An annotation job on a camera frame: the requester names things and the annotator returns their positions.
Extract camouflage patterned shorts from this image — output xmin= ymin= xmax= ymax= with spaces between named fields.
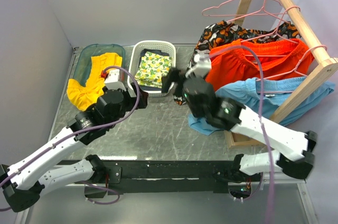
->
xmin=173 ymin=20 xmax=302 ymax=106

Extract pink wire hanger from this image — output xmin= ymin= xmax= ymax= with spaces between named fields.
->
xmin=246 ymin=5 xmax=301 ymax=43
xmin=201 ymin=0 xmax=283 ymax=22

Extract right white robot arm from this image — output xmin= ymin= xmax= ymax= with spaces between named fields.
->
xmin=161 ymin=68 xmax=317 ymax=182

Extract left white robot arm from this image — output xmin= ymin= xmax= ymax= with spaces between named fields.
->
xmin=1 ymin=87 xmax=148 ymax=212

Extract yellow shorts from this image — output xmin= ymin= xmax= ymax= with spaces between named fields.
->
xmin=67 ymin=52 xmax=123 ymax=111

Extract orange shorts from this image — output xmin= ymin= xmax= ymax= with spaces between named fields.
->
xmin=205 ymin=39 xmax=314 ymax=90

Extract pink hanger holding blue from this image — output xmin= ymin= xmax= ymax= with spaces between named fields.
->
xmin=264 ymin=91 xmax=293 ymax=96

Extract light blue shorts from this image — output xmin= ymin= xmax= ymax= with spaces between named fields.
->
xmin=188 ymin=77 xmax=335 ymax=136

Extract pink hanger holding orange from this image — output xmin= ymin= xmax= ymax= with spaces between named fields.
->
xmin=242 ymin=44 xmax=328 ymax=78

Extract lemon print folded cloth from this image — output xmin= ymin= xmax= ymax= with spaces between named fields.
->
xmin=133 ymin=51 xmax=173 ymax=87

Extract white plastic basket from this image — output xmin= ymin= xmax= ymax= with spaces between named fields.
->
xmin=127 ymin=40 xmax=176 ymax=97

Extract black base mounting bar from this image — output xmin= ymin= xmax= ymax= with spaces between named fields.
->
xmin=73 ymin=159 xmax=265 ymax=195

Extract wooden clothes rack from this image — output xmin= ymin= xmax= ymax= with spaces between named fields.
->
xmin=224 ymin=0 xmax=338 ymax=148

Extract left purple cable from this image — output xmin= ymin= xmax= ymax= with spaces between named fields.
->
xmin=0 ymin=66 xmax=140 ymax=211

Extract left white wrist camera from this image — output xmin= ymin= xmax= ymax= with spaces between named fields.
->
xmin=100 ymin=68 xmax=128 ymax=93

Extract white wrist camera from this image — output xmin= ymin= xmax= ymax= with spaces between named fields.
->
xmin=185 ymin=54 xmax=212 ymax=78
xmin=100 ymin=68 xmax=128 ymax=93

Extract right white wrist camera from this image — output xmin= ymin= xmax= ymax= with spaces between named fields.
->
xmin=185 ymin=54 xmax=212 ymax=78

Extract aluminium rail frame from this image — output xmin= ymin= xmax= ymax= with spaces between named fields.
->
xmin=14 ymin=164 xmax=317 ymax=224

